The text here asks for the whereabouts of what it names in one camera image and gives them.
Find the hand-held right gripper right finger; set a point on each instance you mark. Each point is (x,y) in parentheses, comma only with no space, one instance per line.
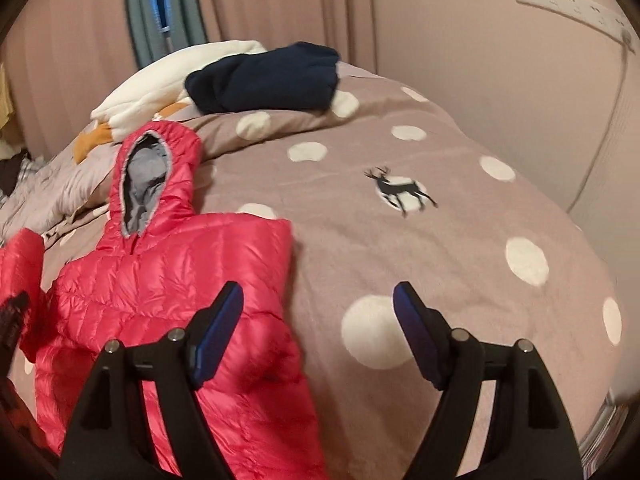
(417,335)

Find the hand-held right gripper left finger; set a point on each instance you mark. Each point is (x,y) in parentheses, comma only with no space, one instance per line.
(215,340)

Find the red hooded puffer jacket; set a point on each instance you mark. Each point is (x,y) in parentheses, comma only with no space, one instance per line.
(200,255)

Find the polka dot deer blanket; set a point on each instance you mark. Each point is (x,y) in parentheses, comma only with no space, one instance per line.
(400,245)

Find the crumpled grey quilt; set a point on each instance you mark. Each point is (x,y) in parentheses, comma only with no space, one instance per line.
(55,190)

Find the white goose plush toy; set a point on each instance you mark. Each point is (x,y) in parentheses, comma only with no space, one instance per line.
(150,85)

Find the dark brown garment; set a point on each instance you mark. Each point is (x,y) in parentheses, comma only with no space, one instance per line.
(10,175)

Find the folded navy garment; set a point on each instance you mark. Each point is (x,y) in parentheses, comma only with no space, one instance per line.
(260,80)

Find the pink curtain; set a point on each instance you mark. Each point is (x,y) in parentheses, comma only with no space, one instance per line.
(280,5)
(70,50)

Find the grey-blue curtain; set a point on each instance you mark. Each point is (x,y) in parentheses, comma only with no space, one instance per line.
(145,15)

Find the white wall power strip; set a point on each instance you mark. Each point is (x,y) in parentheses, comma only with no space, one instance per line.
(565,2)

